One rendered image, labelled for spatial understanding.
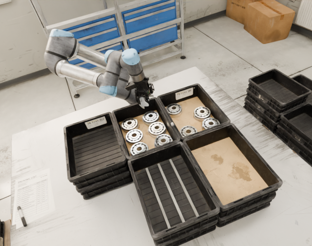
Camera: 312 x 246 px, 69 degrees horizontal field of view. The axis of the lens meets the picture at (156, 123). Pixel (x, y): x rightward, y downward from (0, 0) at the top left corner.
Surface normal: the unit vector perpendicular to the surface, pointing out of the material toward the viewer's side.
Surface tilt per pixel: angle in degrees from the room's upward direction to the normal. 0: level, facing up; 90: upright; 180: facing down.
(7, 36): 90
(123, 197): 0
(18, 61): 90
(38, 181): 0
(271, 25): 90
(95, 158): 0
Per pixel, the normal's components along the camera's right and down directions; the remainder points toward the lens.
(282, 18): 0.23, 0.66
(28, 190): -0.12, -0.69
